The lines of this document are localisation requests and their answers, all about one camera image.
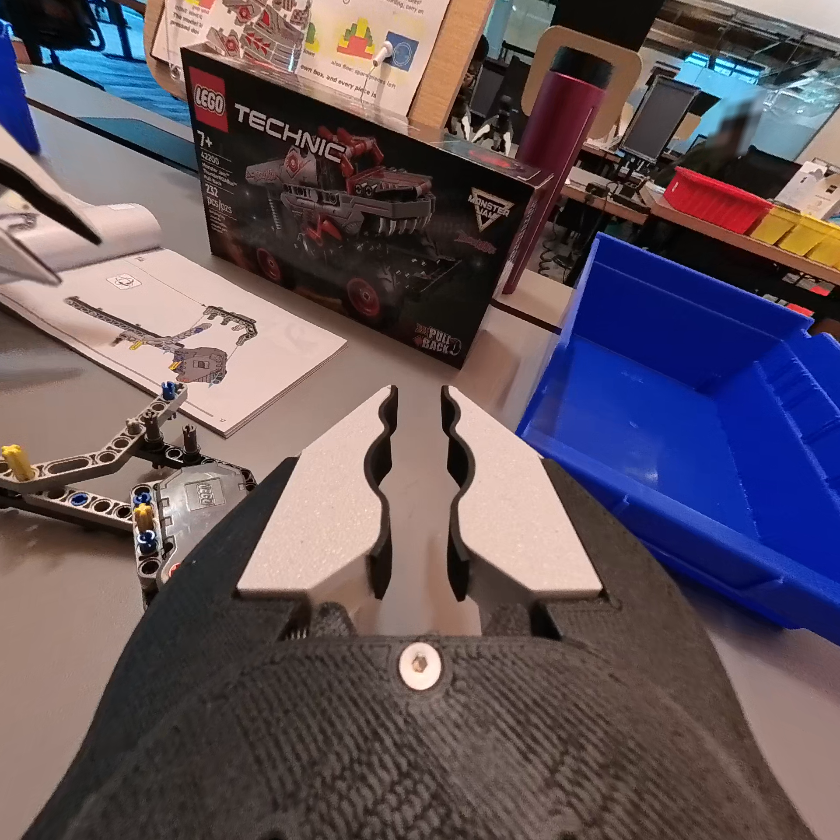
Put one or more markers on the black toy truck box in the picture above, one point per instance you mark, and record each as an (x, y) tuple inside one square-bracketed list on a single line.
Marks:
[(394, 262)]

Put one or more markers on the grey red sticker sheet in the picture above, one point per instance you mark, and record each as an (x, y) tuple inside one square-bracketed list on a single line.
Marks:
[(262, 33)]

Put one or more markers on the white pin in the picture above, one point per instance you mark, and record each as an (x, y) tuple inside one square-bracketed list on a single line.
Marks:
[(382, 51)]

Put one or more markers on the maroon water bottle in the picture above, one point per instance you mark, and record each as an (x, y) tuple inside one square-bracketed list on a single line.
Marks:
[(558, 118)]

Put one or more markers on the printed instruction sheet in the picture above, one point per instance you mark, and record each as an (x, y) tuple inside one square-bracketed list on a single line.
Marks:
[(420, 19)]

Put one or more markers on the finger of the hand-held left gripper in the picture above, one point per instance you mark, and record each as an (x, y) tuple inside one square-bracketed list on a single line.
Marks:
[(19, 256), (29, 164)]

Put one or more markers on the large blue plastic bin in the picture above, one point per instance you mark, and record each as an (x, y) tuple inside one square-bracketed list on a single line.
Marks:
[(656, 420)]

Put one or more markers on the instruction sheet on wooden board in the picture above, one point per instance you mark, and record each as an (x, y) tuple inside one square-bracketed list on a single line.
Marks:
[(453, 65)]

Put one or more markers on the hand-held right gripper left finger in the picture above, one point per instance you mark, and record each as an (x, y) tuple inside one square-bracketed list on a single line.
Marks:
[(315, 518)]

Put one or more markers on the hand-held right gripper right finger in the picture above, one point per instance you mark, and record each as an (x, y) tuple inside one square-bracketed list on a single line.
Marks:
[(518, 518)]

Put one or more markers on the red plastic bin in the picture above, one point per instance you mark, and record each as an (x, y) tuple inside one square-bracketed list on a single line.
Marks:
[(715, 200)]

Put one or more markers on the small blue plastic bin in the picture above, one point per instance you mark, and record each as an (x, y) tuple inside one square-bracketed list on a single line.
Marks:
[(16, 98)]

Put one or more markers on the wooden table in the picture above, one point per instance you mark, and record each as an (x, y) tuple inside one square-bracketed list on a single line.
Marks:
[(722, 243)]

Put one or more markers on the black monitor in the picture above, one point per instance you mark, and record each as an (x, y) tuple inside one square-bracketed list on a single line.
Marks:
[(659, 118)]

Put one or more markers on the small black stand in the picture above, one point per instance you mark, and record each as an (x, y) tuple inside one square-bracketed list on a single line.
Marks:
[(504, 134), (468, 124)]

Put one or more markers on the white instruction booklet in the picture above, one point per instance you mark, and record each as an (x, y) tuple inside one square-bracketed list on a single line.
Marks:
[(275, 354)]

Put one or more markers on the grey brick toy model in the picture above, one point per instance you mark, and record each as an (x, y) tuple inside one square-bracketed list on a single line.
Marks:
[(197, 499)]

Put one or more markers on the yellow plastic bin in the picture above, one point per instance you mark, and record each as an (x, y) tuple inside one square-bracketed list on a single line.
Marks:
[(781, 226), (820, 239)]

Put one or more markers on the white carton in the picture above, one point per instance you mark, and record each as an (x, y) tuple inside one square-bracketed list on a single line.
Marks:
[(810, 184)]

